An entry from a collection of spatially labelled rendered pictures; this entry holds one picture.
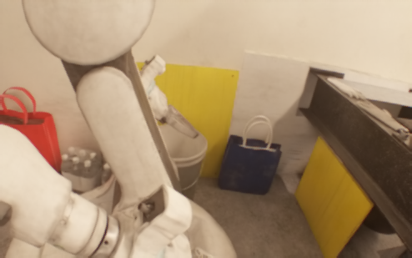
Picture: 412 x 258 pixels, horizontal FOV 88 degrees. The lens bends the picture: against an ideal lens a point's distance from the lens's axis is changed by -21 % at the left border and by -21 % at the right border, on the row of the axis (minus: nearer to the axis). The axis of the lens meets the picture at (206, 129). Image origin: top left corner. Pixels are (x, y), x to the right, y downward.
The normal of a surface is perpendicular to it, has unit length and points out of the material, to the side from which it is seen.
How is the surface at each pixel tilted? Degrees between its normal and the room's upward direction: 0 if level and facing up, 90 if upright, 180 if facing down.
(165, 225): 89
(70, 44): 104
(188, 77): 87
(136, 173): 90
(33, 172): 48
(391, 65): 90
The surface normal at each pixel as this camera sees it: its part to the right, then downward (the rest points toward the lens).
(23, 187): 0.89, -0.31
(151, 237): 0.31, 0.39
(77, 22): 0.14, 0.52
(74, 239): 0.50, 0.15
